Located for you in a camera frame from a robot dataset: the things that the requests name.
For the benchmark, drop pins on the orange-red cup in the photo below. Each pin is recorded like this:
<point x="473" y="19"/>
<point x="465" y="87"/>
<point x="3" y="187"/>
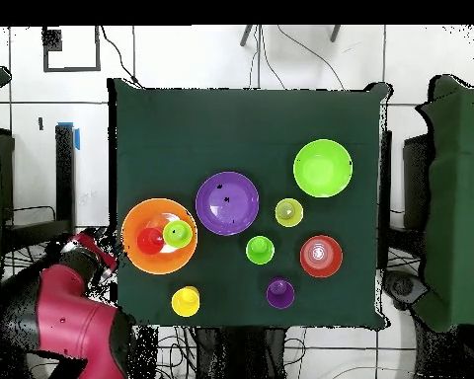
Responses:
<point x="149" y="241"/>

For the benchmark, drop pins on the light green tapered cup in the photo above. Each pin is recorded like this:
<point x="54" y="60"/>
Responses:
<point x="177" y="235"/>

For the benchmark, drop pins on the yellow-orange stepped cup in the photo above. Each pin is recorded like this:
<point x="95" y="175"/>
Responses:
<point x="185" y="302"/>

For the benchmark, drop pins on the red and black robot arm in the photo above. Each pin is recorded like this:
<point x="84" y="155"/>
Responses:
<point x="75" y="319"/>

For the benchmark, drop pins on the large yellow-orange bowl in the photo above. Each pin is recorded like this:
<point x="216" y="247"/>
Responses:
<point x="158" y="264"/>

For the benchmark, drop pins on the black stand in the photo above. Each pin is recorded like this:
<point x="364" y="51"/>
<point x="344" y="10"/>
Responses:
<point x="65" y="177"/>

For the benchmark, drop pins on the blue tape strip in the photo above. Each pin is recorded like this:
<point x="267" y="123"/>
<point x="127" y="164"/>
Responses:
<point x="77" y="140"/>

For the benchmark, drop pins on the purple bowl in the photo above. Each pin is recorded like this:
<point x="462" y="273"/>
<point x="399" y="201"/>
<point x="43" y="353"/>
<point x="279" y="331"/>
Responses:
<point x="227" y="213"/>

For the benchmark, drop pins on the dark green tablecloth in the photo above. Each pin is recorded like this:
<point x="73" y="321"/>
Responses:
<point x="181" y="138"/>

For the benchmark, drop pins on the green stepped cup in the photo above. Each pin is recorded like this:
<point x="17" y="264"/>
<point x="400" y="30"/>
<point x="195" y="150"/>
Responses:
<point x="260" y="250"/>

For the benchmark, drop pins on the purple cup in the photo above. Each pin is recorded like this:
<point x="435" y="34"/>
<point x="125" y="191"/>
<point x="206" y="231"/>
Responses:
<point x="280" y="293"/>

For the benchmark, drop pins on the yellow tapered cup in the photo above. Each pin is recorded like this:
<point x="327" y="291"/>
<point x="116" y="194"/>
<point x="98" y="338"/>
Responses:
<point x="289" y="213"/>

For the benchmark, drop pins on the orange-red bowl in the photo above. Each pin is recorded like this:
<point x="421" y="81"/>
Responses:
<point x="331" y="256"/>

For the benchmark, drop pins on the green bowl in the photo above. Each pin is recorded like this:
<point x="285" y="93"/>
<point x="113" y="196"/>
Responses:
<point x="323" y="167"/>

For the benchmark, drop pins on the grey tripod leg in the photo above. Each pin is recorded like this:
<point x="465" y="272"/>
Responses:
<point x="335" y="33"/>
<point x="246" y="36"/>

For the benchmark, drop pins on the grey office chair base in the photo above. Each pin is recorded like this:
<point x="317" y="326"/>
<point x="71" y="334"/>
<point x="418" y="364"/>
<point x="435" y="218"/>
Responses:
<point x="403" y="286"/>

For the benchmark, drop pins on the black box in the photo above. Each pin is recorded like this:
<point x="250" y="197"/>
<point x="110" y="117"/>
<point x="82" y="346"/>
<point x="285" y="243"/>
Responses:
<point x="416" y="177"/>

